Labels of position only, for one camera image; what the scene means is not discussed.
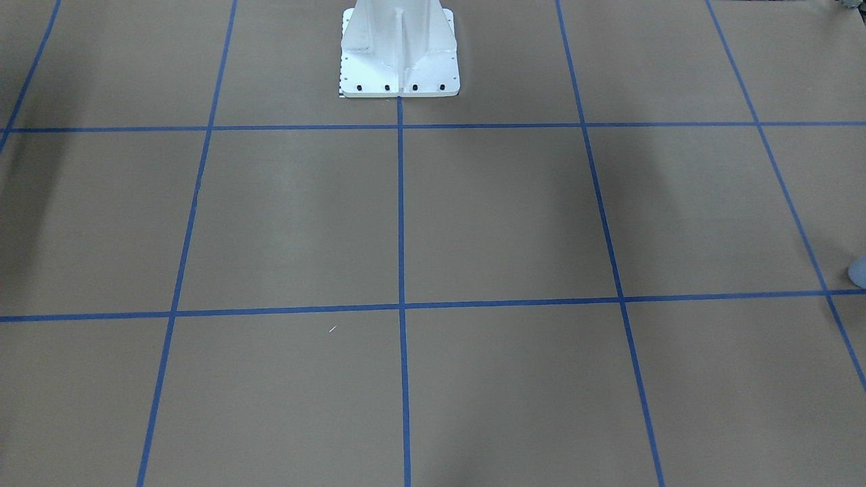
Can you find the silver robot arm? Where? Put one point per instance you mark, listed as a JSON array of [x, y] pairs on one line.
[[857, 272]]

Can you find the white camera pedestal column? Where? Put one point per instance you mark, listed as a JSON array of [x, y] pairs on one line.
[[398, 49]]

